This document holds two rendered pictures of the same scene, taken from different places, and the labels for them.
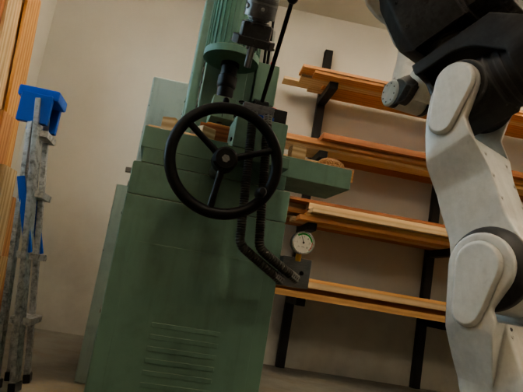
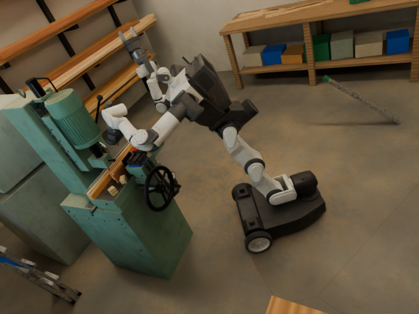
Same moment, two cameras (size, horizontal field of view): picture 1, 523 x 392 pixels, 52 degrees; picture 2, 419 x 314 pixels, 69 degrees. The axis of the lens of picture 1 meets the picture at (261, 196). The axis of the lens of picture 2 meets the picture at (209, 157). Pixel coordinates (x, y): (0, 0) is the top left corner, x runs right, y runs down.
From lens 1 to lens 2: 169 cm
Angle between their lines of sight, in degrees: 61
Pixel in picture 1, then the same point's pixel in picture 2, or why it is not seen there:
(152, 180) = (129, 210)
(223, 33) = (87, 137)
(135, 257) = (143, 231)
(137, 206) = (132, 222)
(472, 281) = (256, 174)
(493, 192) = (249, 152)
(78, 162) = not seen: outside the picture
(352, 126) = not seen: outside the picture
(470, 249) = (254, 169)
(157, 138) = (119, 200)
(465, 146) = (239, 146)
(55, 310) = not seen: outside the picture
